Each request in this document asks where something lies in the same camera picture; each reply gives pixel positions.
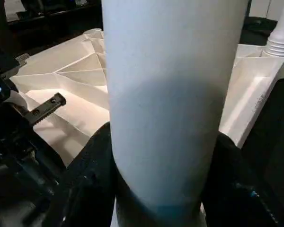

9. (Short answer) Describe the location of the white plastic table top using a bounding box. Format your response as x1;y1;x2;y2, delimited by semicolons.
9;27;284;166

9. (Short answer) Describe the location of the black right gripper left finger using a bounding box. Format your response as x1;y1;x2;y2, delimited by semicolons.
46;122;117;227

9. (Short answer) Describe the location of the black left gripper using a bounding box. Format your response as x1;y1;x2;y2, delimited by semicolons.
0;42;67;197

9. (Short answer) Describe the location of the white plastic table leg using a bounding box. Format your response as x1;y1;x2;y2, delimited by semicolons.
100;0;249;227
261;0;284;58

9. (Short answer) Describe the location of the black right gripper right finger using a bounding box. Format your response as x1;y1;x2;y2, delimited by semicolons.
200;132;283;227

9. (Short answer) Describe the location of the black table mat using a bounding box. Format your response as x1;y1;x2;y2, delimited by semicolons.
0;0;284;227

